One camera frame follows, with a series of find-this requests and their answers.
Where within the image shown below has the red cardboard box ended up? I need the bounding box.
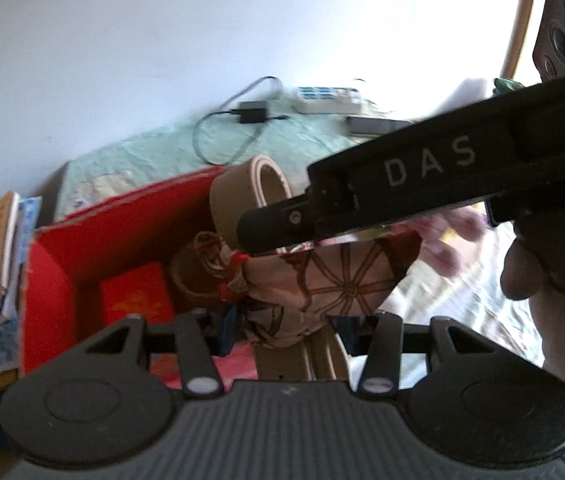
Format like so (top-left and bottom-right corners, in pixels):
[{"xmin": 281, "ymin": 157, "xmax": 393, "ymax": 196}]
[{"xmin": 19, "ymin": 164, "xmax": 353, "ymax": 392}]

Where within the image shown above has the pink cloth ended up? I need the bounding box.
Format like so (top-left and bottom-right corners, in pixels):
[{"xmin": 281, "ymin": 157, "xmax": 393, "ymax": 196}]
[{"xmin": 149, "ymin": 344, "xmax": 262, "ymax": 392}]

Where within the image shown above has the curved wooden frame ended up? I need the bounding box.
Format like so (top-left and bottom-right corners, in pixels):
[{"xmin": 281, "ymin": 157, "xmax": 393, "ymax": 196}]
[{"xmin": 499, "ymin": 0, "xmax": 544, "ymax": 82}]

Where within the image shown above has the black smartphone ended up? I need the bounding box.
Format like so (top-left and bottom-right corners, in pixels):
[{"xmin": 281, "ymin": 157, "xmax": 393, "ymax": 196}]
[{"xmin": 345, "ymin": 115, "xmax": 414, "ymax": 137}]

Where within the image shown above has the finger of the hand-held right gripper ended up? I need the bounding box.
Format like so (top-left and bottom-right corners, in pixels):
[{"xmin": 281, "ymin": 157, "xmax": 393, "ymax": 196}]
[{"xmin": 235, "ymin": 194, "xmax": 324, "ymax": 257}]

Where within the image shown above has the patterned cloth pouch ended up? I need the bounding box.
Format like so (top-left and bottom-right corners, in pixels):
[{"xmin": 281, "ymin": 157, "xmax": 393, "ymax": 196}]
[{"xmin": 194, "ymin": 231, "xmax": 422, "ymax": 349}]

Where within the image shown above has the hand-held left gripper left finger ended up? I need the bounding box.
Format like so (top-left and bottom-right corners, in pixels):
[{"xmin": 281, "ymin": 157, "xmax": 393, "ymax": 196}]
[{"xmin": 82, "ymin": 310, "xmax": 243, "ymax": 401}]

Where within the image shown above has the red envelope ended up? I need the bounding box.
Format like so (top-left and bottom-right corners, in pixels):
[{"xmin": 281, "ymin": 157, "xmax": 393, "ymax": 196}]
[{"xmin": 99, "ymin": 261, "xmax": 176, "ymax": 329}]

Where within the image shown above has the beige wide tape roll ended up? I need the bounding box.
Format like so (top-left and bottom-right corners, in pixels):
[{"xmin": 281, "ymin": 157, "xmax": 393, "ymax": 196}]
[{"xmin": 209, "ymin": 154, "xmax": 294, "ymax": 252}]

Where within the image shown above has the large pink plush toy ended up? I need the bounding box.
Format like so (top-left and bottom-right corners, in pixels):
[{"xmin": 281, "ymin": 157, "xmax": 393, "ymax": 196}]
[{"xmin": 401, "ymin": 206, "xmax": 487, "ymax": 282}]

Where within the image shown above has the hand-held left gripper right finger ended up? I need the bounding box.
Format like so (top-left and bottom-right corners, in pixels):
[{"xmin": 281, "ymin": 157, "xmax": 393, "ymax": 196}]
[{"xmin": 335, "ymin": 312, "xmax": 491, "ymax": 401}]

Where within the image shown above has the brown cardboard piece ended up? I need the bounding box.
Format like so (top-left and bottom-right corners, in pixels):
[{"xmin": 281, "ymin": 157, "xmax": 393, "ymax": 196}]
[{"xmin": 255, "ymin": 329, "xmax": 353, "ymax": 383}]

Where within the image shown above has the person's right hand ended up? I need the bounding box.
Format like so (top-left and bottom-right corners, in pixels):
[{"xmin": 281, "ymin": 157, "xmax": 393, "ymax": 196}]
[{"xmin": 501, "ymin": 236, "xmax": 565, "ymax": 448}]

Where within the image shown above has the light blue packet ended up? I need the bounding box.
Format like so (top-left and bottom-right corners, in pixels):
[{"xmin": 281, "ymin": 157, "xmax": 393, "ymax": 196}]
[{"xmin": 4, "ymin": 196, "xmax": 44, "ymax": 322}]

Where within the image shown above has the black adapter cable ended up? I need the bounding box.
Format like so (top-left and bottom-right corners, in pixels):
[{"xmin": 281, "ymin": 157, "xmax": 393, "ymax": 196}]
[{"xmin": 192, "ymin": 75, "xmax": 292, "ymax": 167}]

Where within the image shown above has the black power adapter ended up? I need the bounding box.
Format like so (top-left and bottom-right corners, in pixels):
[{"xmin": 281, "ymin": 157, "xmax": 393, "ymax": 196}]
[{"xmin": 236, "ymin": 100, "xmax": 270, "ymax": 124}]

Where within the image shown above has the white power strip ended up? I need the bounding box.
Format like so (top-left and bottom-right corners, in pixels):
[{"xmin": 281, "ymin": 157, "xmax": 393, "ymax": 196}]
[{"xmin": 291, "ymin": 85, "xmax": 364, "ymax": 116}]

